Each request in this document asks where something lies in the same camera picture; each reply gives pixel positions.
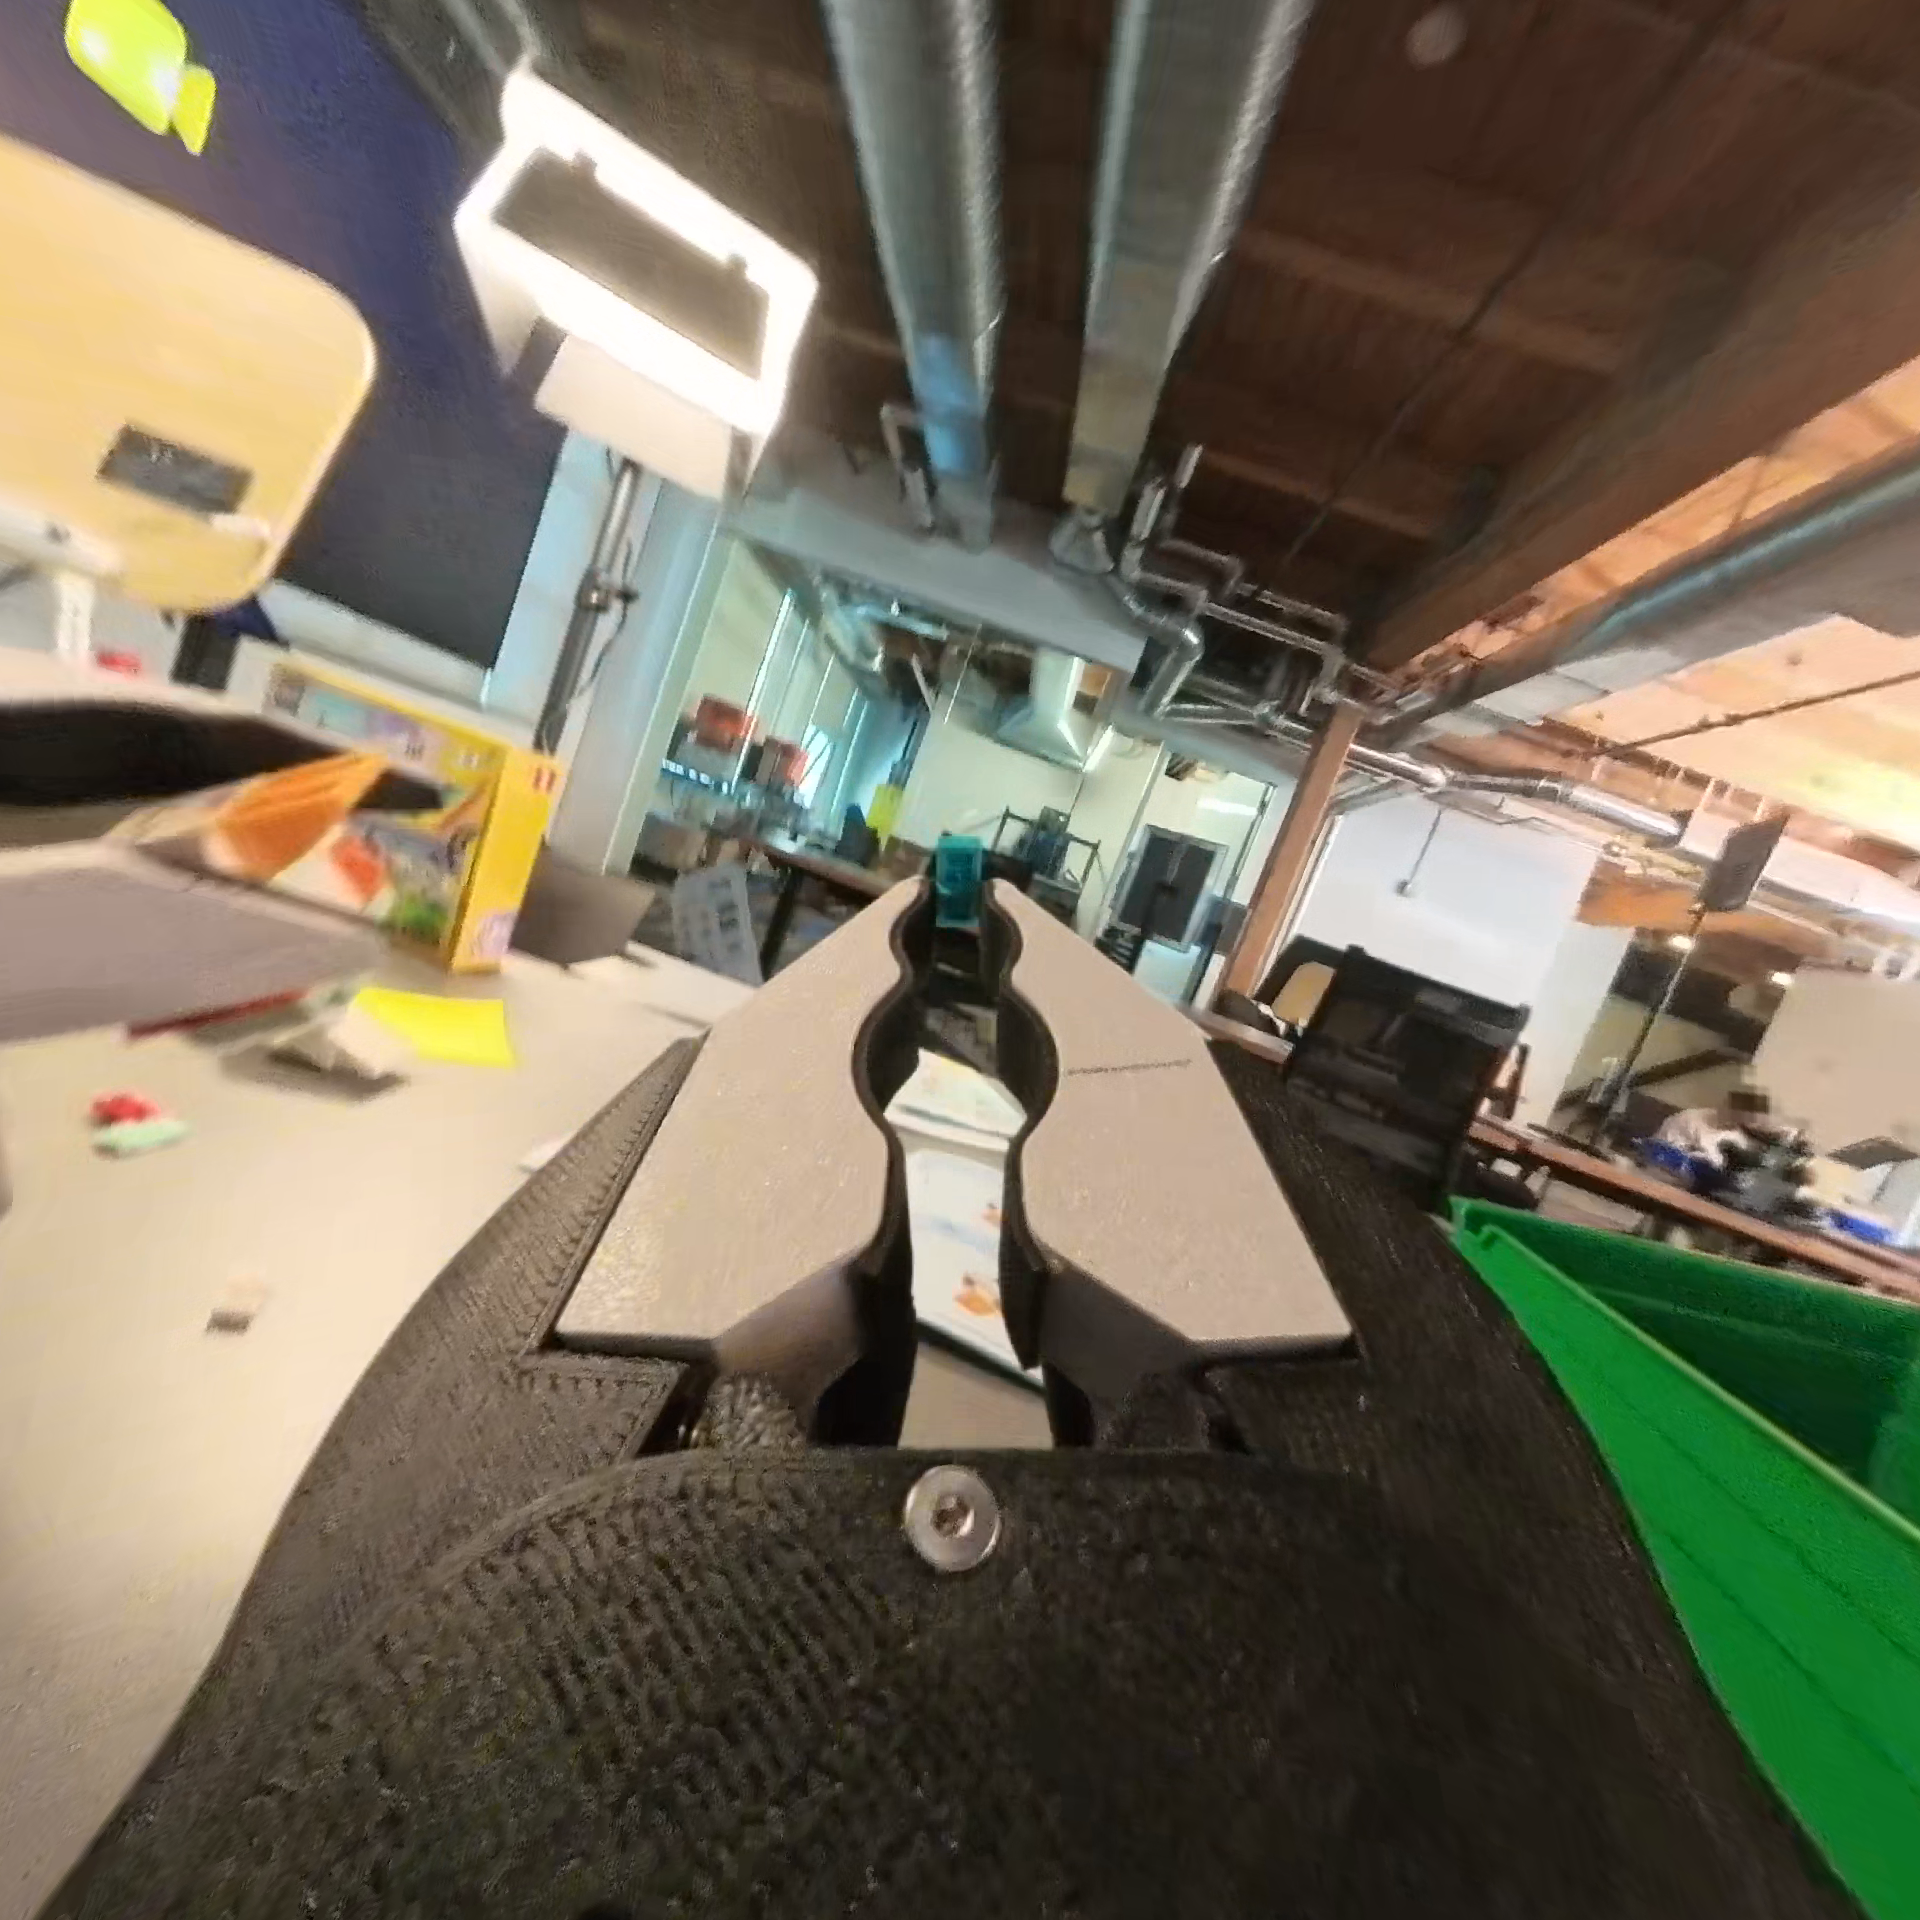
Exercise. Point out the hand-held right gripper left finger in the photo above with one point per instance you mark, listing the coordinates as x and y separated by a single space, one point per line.
735 1185

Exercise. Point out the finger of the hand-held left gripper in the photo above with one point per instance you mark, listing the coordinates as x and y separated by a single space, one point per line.
89 678
150 945

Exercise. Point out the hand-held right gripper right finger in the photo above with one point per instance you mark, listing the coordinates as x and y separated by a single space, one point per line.
1185 1171

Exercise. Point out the small teal lego piece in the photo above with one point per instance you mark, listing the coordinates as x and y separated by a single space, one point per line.
955 878

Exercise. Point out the red lego piece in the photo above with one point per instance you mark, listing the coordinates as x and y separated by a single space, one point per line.
123 1110

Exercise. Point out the light green lego piece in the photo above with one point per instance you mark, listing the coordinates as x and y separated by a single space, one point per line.
142 1137

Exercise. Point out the lego instruction booklet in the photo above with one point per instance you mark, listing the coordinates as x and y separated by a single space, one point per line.
954 1223

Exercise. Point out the yellow lego set box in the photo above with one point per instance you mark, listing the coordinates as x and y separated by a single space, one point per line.
481 855

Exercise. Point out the small white lego piece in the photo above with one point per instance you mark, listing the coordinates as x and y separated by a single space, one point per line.
237 1305

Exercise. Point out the black chair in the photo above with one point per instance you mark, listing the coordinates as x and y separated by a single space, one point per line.
1394 1067

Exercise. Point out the yellow paper note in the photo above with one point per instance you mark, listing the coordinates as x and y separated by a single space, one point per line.
434 1028

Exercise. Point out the light wooden tabletop with label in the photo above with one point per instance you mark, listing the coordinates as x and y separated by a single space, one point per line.
166 347

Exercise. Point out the long wooden background table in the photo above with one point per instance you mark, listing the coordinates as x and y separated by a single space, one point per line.
1650 1193

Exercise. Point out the light stand pole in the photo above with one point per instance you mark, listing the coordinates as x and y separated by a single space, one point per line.
599 600

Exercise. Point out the black speaker on stand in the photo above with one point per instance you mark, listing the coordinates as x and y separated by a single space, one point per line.
1741 868

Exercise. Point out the green plastic bin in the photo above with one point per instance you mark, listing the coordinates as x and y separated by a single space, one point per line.
1725 1501

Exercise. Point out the white panel light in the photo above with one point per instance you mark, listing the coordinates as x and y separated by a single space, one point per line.
639 285

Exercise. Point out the wooden support post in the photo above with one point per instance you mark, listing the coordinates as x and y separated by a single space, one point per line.
1299 840

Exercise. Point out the silver ventilation duct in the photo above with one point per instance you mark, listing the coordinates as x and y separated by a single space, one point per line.
1177 224
917 224

